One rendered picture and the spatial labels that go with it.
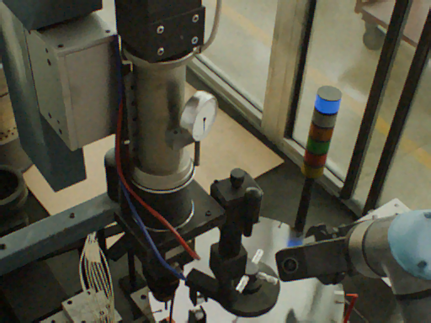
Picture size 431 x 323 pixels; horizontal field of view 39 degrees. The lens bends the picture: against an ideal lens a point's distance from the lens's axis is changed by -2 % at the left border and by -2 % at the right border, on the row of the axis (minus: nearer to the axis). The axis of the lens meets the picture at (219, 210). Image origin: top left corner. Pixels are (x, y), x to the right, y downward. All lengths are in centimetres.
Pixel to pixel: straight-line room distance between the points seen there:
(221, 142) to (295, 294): 65
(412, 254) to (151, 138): 30
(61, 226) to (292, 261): 38
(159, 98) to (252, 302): 49
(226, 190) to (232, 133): 87
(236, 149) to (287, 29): 34
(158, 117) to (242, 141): 99
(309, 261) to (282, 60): 73
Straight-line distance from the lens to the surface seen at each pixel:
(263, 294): 102
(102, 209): 102
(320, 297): 105
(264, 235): 112
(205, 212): 74
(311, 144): 116
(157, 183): 67
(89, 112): 65
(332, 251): 83
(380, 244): 71
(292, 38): 142
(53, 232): 100
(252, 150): 157
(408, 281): 70
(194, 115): 59
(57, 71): 61
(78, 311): 109
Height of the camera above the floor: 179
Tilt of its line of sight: 47 degrees down
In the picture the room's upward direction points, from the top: 5 degrees clockwise
